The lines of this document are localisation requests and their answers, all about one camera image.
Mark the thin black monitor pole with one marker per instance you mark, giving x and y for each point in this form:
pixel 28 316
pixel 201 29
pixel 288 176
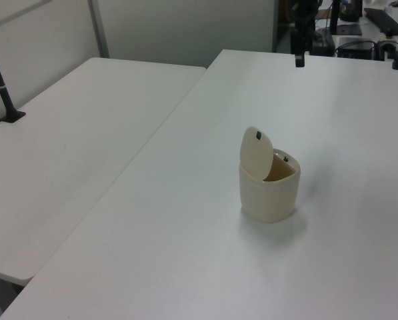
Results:
pixel 334 16

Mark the black camera pole with base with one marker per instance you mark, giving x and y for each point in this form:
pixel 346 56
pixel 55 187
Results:
pixel 2 90

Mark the black keyboard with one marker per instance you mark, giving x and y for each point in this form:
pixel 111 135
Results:
pixel 385 20

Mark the black electronics box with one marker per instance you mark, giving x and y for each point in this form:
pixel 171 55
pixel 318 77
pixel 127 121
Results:
pixel 357 48

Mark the white side table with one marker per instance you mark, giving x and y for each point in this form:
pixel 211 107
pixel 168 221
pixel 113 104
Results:
pixel 68 133

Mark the black box with green light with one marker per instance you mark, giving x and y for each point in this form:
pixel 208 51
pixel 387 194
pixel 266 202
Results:
pixel 323 41

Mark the cream plastic trash bin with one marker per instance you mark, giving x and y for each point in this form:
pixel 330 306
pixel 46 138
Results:
pixel 268 200

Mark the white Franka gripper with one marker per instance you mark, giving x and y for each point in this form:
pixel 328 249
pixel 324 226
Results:
pixel 300 40

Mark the grey metal partition post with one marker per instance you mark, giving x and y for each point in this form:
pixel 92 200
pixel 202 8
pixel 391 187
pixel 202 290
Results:
pixel 98 30

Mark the cream trash bin lid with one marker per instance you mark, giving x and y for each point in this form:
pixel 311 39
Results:
pixel 256 156

